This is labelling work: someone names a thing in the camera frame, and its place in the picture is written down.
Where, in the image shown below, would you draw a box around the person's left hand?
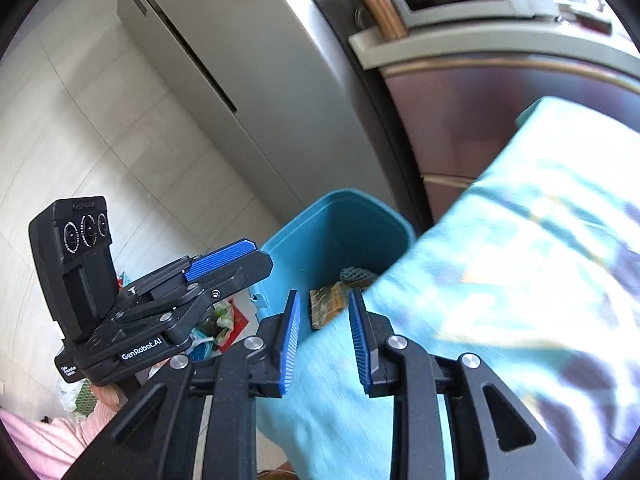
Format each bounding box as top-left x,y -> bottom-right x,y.
89,379 -> 132,413

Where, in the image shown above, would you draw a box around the teal printed tablecloth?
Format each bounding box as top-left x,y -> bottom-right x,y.
257,96 -> 640,480

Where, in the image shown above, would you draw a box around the green mesh bag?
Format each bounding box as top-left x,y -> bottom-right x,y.
75,385 -> 98,418

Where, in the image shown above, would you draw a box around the person's left forearm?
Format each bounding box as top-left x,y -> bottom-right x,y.
0,402 -> 121,478

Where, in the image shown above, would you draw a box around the teal plastic bin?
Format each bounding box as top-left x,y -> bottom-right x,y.
249,188 -> 417,333

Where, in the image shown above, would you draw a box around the dark kitchen cabinets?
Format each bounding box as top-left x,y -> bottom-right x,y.
380,55 -> 640,226

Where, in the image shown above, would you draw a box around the copper metal tumbler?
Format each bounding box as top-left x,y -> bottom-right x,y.
348,0 -> 410,41

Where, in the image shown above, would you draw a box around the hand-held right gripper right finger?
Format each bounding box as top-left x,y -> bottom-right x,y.
348,287 -> 583,480

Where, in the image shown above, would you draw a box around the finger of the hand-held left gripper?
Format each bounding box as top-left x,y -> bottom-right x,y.
97,287 -> 221,346
117,239 -> 274,311

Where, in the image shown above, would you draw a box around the green white plastic bag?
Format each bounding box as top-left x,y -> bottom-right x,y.
192,300 -> 236,361

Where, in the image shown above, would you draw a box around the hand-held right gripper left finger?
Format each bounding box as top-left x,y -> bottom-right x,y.
62,290 -> 302,480

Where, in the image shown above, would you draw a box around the grey refrigerator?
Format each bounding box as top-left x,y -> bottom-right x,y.
117,0 -> 431,233

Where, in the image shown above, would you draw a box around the white kitchen countertop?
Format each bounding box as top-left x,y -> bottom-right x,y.
348,7 -> 640,96

